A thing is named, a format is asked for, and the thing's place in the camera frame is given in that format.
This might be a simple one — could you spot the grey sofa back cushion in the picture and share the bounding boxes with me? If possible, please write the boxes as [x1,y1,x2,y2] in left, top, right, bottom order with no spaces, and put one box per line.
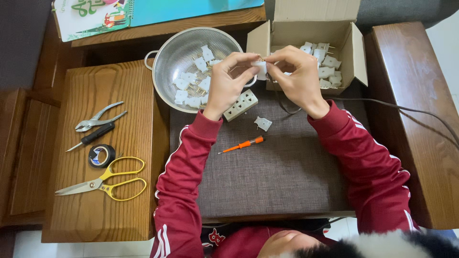
[355,0,459,34]

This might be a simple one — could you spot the open cardboard box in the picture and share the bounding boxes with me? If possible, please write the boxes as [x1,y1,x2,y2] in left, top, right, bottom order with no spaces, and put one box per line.
[246,0,369,95]

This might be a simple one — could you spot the heap of white plug shells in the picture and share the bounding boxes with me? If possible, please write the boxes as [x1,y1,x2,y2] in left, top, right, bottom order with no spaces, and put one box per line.
[173,45,223,109]

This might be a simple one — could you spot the black white fur trim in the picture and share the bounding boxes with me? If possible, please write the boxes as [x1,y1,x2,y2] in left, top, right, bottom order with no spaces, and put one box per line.
[280,229,459,258]

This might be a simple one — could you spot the black electrical tape roll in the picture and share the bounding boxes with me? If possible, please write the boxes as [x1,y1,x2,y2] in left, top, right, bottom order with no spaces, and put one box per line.
[88,144,116,169]

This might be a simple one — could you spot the wooden side table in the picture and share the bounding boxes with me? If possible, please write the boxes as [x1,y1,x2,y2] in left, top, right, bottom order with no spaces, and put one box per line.
[41,59,169,243]

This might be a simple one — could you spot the person's left hand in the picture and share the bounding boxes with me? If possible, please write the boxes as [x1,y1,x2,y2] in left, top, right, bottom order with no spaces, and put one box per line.
[203,52,262,122]

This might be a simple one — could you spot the metal mesh colander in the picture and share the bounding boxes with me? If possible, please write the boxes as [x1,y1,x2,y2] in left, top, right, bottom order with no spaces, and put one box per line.
[144,27,258,114]

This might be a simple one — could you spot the silver slip-joint pliers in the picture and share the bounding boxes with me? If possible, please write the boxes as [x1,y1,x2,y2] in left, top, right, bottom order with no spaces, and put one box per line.
[75,101,128,132]

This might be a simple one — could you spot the white multi-socket block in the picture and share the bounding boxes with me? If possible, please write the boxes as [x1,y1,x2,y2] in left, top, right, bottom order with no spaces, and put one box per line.
[223,89,259,122]

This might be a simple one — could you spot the colourful spiral-bound book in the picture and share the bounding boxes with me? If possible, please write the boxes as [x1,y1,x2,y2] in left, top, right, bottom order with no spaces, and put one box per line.
[52,0,266,43]

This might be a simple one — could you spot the white plug cover half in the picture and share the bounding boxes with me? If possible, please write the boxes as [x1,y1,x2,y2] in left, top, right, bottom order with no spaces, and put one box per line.
[254,116,273,132]

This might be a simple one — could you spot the brown electric cable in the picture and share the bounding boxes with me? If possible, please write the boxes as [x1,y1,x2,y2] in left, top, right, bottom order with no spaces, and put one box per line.
[265,72,459,151]

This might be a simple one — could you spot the wooden cabinet frame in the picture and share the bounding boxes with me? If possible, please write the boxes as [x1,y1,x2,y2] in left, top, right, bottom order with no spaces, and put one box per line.
[0,36,87,228]

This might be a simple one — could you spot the orange tester screwdriver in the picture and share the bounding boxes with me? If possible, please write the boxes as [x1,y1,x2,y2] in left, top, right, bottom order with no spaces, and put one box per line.
[218,136,265,155]

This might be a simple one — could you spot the grey fabric seat cushion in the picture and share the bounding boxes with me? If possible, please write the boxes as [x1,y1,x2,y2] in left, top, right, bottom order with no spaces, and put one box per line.
[169,81,370,219]

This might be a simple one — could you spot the person's right hand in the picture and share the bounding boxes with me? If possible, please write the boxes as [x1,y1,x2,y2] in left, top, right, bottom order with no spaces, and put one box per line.
[264,45,330,120]

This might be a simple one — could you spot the pile of assembled white plugs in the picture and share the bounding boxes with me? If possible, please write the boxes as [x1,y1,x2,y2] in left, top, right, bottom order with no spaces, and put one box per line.
[271,41,343,88]

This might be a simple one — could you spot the black-handled screwdriver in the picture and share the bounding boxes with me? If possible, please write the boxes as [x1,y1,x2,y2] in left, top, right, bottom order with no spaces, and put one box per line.
[66,122,116,152]

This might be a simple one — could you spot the yellow-handled scissors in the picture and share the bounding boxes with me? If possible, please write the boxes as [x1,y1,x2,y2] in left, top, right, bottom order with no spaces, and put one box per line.
[55,156,148,201]

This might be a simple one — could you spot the white plug with brass prongs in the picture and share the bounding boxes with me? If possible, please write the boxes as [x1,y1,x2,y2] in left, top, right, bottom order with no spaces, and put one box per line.
[251,55,269,81]

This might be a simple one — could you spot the person's red jacket torso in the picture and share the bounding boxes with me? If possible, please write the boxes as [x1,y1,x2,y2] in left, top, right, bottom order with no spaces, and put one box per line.
[151,215,424,258]

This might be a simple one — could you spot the wooden sofa armrest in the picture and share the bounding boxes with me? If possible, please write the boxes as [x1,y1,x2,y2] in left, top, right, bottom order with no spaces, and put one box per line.
[364,21,459,230]

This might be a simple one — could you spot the dark grey sofa cushion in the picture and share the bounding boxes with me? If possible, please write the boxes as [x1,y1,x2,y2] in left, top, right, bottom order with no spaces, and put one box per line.
[0,0,54,90]

